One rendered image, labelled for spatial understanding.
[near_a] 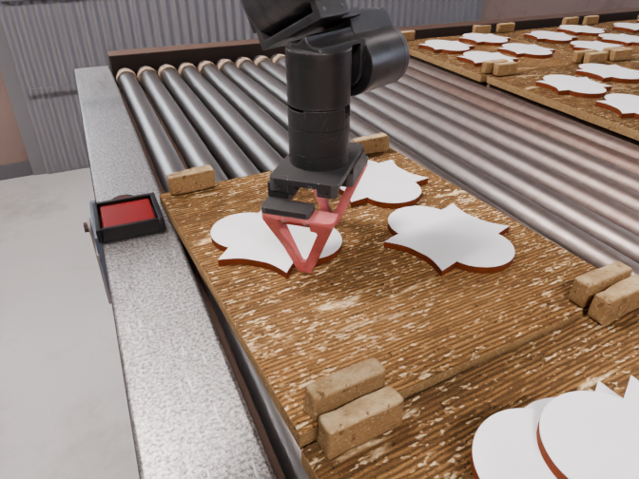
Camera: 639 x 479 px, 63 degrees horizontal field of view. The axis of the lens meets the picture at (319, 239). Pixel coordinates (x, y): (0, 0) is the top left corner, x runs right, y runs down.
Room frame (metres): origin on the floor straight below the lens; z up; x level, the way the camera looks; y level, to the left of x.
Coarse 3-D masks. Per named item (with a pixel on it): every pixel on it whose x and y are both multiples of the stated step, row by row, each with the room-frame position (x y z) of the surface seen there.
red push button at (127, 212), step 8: (144, 200) 0.59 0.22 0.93; (104, 208) 0.56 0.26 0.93; (112, 208) 0.56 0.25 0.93; (120, 208) 0.56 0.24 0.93; (128, 208) 0.56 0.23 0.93; (136, 208) 0.56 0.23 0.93; (144, 208) 0.56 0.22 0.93; (104, 216) 0.55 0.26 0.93; (112, 216) 0.55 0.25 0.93; (120, 216) 0.55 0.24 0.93; (128, 216) 0.55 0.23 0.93; (136, 216) 0.55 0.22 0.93; (144, 216) 0.55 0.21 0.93; (152, 216) 0.55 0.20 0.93; (104, 224) 0.53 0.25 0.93; (112, 224) 0.53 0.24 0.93
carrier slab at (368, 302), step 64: (192, 192) 0.60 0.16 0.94; (256, 192) 0.60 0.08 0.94; (448, 192) 0.60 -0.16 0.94; (192, 256) 0.46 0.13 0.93; (384, 256) 0.45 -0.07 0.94; (256, 320) 0.35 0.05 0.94; (320, 320) 0.35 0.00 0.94; (384, 320) 0.35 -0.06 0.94; (448, 320) 0.35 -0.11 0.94; (512, 320) 0.35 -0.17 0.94
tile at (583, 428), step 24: (552, 408) 0.21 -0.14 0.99; (576, 408) 0.21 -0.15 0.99; (600, 408) 0.21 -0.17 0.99; (624, 408) 0.21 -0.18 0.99; (552, 432) 0.19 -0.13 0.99; (576, 432) 0.19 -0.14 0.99; (600, 432) 0.19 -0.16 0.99; (624, 432) 0.19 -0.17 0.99; (552, 456) 0.18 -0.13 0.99; (576, 456) 0.18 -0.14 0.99; (600, 456) 0.18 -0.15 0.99; (624, 456) 0.18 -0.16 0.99
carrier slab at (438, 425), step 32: (576, 320) 0.35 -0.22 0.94; (512, 352) 0.31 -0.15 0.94; (544, 352) 0.31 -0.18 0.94; (576, 352) 0.31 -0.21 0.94; (608, 352) 0.31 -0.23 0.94; (448, 384) 0.27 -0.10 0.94; (480, 384) 0.27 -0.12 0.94; (512, 384) 0.27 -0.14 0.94; (544, 384) 0.27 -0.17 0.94; (576, 384) 0.27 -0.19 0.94; (608, 384) 0.27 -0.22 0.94; (416, 416) 0.24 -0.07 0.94; (448, 416) 0.24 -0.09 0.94; (480, 416) 0.24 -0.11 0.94; (320, 448) 0.22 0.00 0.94; (384, 448) 0.22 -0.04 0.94; (416, 448) 0.22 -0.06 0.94; (448, 448) 0.22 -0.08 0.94
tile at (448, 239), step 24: (408, 216) 0.52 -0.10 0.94; (432, 216) 0.52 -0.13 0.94; (456, 216) 0.52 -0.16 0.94; (408, 240) 0.46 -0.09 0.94; (432, 240) 0.46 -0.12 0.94; (456, 240) 0.46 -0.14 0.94; (480, 240) 0.46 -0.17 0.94; (504, 240) 0.46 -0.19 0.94; (432, 264) 0.43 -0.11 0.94; (456, 264) 0.43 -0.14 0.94; (480, 264) 0.42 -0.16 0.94; (504, 264) 0.42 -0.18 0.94
